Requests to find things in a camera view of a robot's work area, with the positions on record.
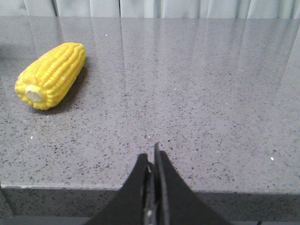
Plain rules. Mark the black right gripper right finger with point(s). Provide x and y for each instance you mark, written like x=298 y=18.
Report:
x=177 y=203

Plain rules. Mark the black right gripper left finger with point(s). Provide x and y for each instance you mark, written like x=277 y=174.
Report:
x=126 y=208

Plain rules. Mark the yellow corn cob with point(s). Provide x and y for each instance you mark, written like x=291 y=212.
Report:
x=46 y=81

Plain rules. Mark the white pleated curtain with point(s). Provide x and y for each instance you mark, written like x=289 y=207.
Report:
x=246 y=9

